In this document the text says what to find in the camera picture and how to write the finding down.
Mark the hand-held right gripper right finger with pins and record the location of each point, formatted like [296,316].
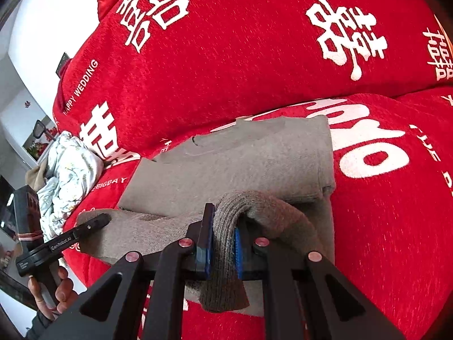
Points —
[240,255]

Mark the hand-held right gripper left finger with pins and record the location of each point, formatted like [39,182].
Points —
[205,251]

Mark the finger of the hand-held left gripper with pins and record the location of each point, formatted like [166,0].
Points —
[93,223]

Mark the grey knitted sweater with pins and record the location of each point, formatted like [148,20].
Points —
[247,156]

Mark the person's left forearm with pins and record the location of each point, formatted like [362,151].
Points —
[39,327]

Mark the person's left hand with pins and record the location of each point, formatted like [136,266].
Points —
[65,290]

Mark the white floral quilt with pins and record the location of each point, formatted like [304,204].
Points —
[74,170]

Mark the beige cloth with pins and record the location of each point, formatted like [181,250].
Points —
[35,180]

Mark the black chair backrest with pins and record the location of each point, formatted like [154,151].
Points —
[40,129]

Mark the dark flat panel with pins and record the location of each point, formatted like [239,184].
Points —
[63,64]

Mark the red printed sofa cover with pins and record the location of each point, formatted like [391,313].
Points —
[247,42]

